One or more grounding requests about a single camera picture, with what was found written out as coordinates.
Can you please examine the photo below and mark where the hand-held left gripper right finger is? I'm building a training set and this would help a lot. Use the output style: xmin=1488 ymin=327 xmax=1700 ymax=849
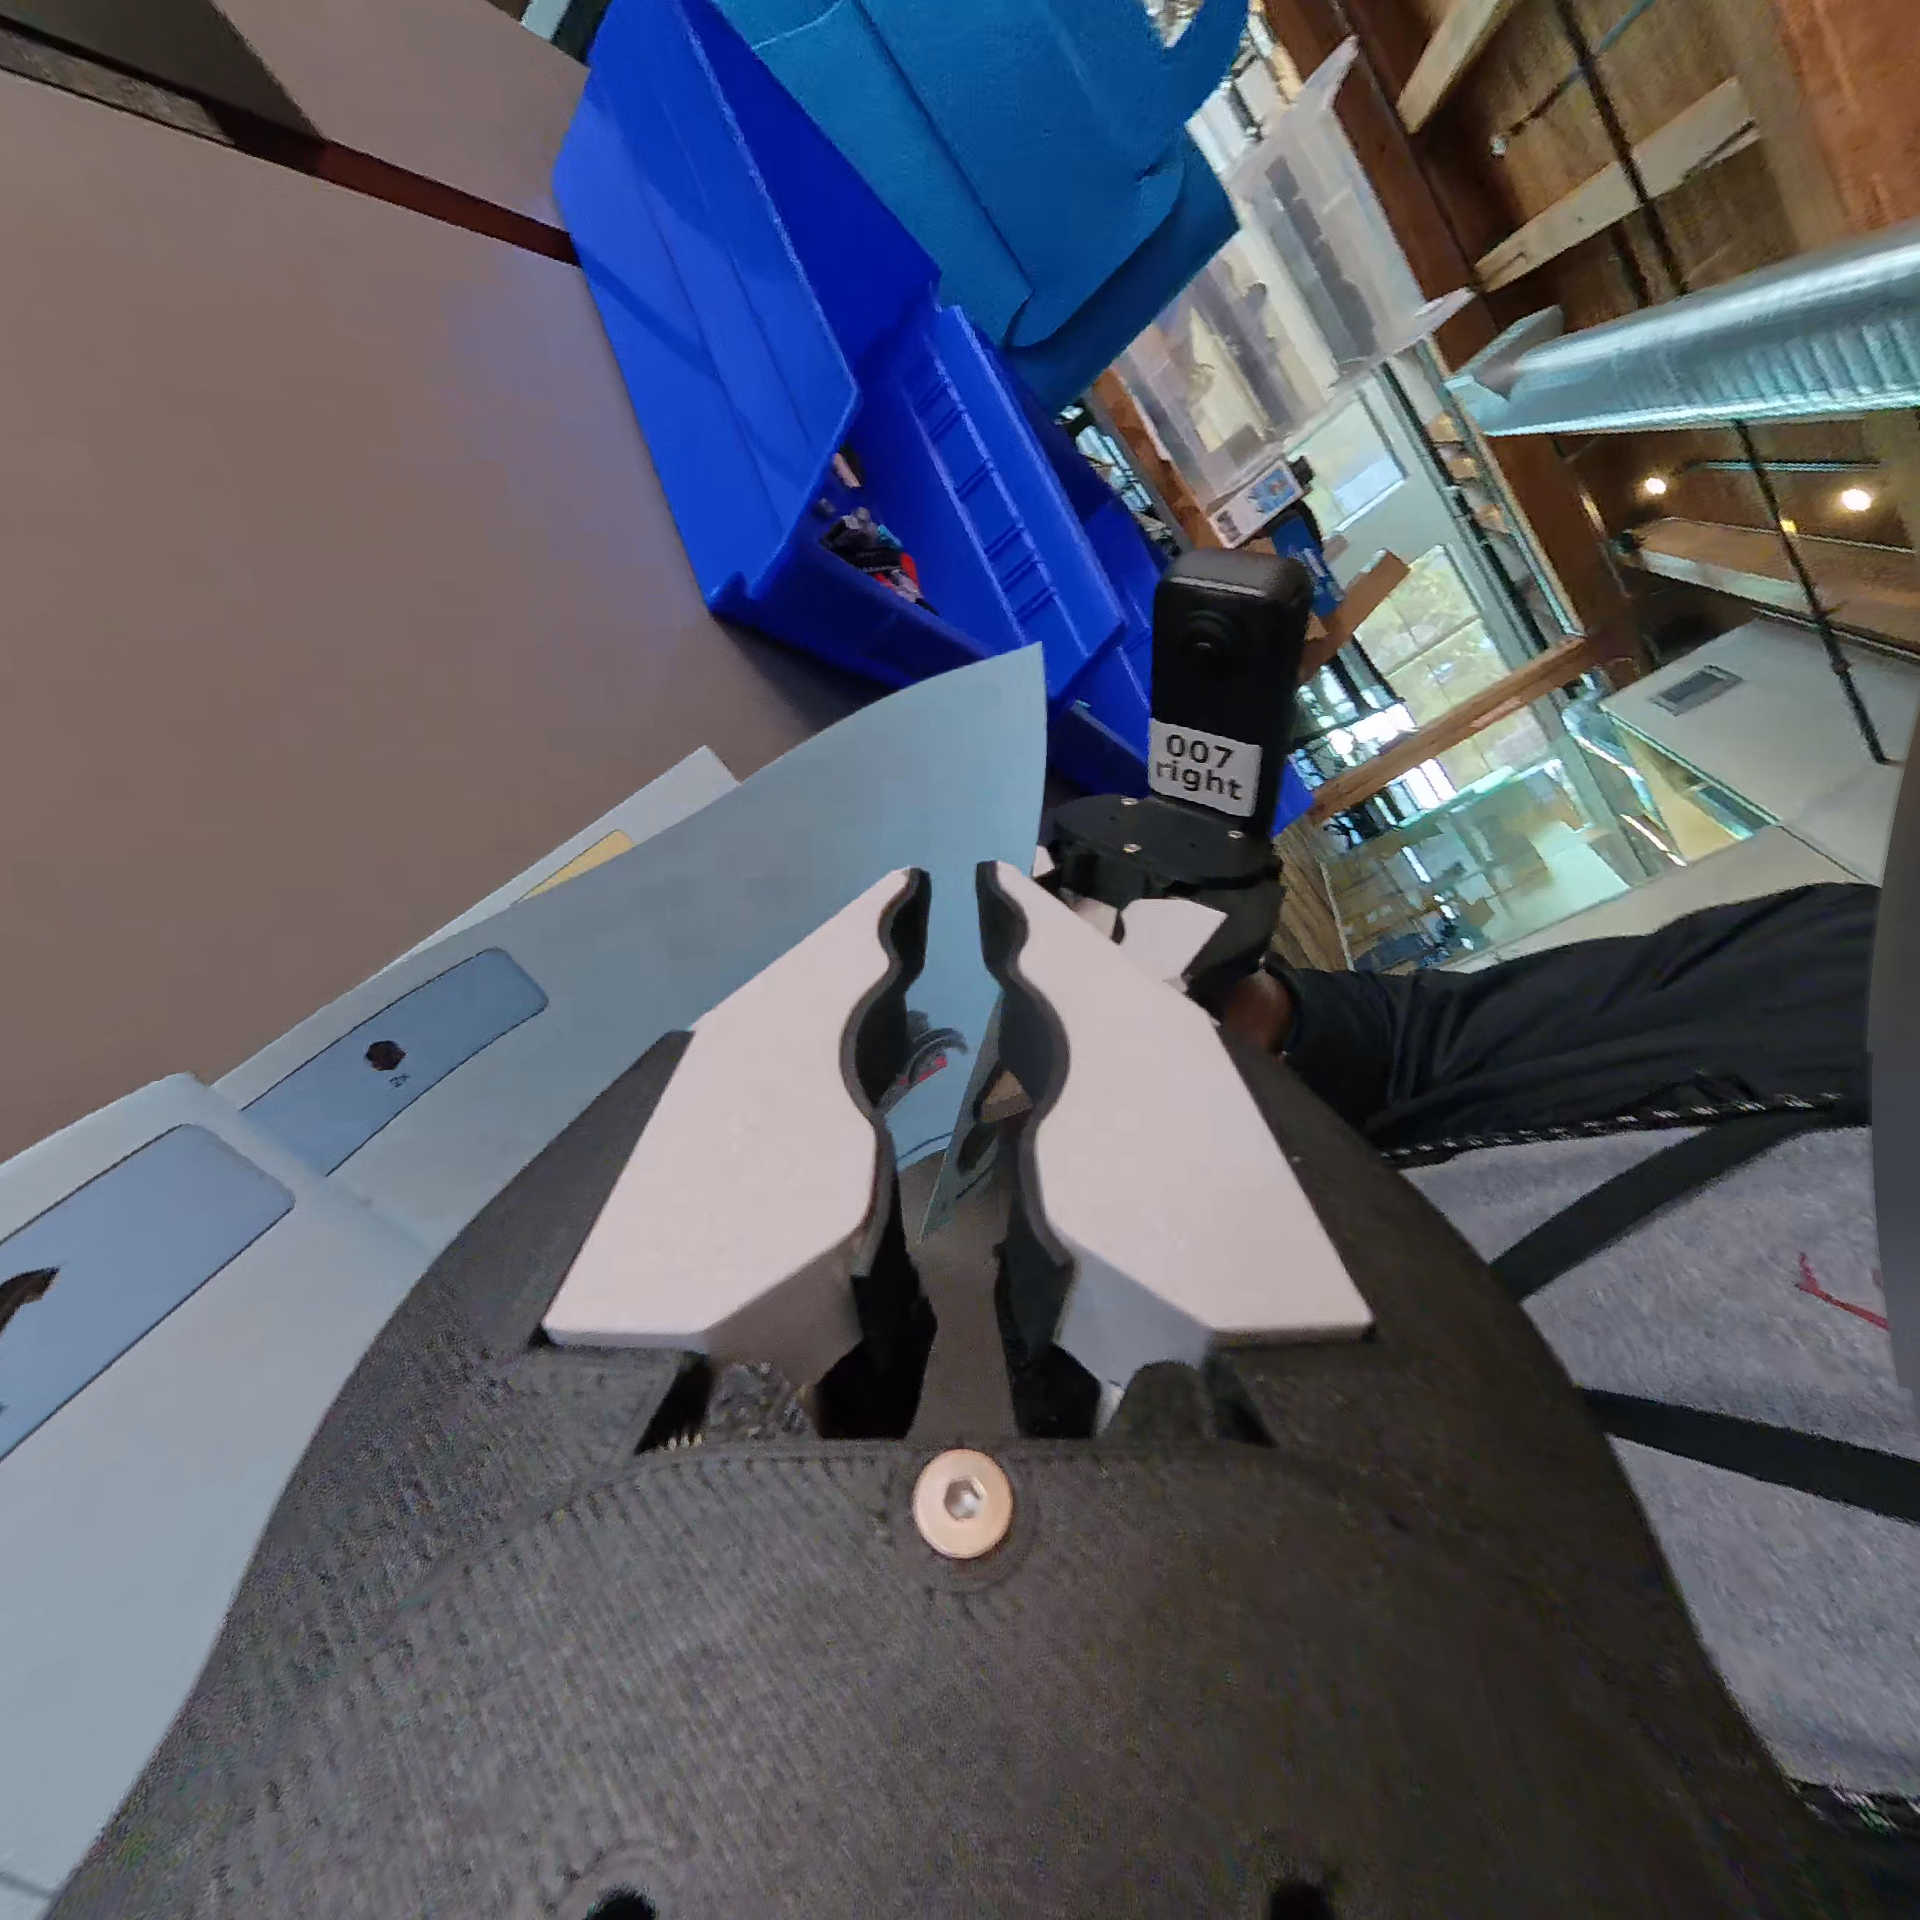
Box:
xmin=974 ymin=858 xmax=1379 ymax=1417

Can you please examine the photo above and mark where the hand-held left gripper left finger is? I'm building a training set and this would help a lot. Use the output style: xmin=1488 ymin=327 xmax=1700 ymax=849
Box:
xmin=542 ymin=867 xmax=932 ymax=1353

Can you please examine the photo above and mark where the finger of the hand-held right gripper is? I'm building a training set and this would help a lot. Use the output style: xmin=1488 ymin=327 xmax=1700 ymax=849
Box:
xmin=1116 ymin=896 xmax=1236 ymax=997

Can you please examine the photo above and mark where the blue plastic bin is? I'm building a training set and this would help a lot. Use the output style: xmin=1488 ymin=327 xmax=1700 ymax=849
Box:
xmin=552 ymin=0 xmax=1130 ymax=709
xmin=1042 ymin=427 xmax=1322 ymax=834

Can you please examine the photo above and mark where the pile of red black bricks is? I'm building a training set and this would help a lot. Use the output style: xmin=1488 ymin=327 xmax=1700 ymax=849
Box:
xmin=816 ymin=450 xmax=943 ymax=620

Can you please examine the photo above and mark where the light blue instruction booklet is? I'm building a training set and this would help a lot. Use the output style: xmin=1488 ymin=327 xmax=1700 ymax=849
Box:
xmin=0 ymin=642 xmax=1051 ymax=1909

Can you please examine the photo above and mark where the person's right forearm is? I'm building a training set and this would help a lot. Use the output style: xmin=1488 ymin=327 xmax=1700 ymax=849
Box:
xmin=1275 ymin=882 xmax=1885 ymax=1161

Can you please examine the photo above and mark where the person's right hand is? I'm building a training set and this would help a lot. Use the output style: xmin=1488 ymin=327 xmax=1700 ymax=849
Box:
xmin=1223 ymin=961 xmax=1302 ymax=1062

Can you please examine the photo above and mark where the blue cardboard box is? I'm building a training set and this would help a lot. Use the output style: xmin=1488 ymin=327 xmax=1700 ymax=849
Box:
xmin=1267 ymin=510 xmax=1357 ymax=620

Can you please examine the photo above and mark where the brown cardboard sheet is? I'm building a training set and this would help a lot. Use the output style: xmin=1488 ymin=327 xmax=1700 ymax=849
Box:
xmin=1297 ymin=553 xmax=1413 ymax=684

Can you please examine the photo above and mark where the printed leaflet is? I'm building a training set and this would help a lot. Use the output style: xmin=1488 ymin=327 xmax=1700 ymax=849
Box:
xmin=1206 ymin=465 xmax=1305 ymax=546

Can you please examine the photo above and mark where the stack of clear storage boxes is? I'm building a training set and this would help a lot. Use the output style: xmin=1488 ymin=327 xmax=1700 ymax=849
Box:
xmin=1116 ymin=37 xmax=1481 ymax=499

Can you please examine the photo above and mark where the blue felt bag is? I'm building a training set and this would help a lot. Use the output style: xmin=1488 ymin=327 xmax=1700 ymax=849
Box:
xmin=705 ymin=0 xmax=1255 ymax=414

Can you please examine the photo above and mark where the white counter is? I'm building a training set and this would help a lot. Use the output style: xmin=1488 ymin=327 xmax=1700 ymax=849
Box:
xmin=1597 ymin=622 xmax=1909 ymax=889

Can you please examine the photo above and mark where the silver air duct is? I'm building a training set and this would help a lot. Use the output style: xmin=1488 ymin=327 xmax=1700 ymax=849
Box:
xmin=1446 ymin=225 xmax=1920 ymax=440

